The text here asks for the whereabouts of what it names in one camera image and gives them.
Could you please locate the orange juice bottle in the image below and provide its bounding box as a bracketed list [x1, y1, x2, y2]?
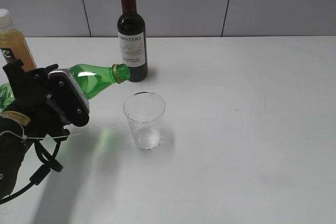
[1, 9, 37, 72]

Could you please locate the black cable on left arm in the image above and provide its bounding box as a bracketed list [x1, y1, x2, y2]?
[0, 137, 69, 205]

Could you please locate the green sprite bottle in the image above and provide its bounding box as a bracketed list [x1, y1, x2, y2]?
[1, 64, 130, 112]

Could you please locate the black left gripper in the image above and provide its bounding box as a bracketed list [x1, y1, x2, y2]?
[3, 60, 70, 140]

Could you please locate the dark red wine bottle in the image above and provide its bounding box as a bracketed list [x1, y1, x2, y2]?
[117, 0, 148, 82]

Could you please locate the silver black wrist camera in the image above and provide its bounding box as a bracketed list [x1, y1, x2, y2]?
[48, 69, 90, 127]

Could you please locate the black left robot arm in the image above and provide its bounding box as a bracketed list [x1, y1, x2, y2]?
[1, 59, 70, 203]

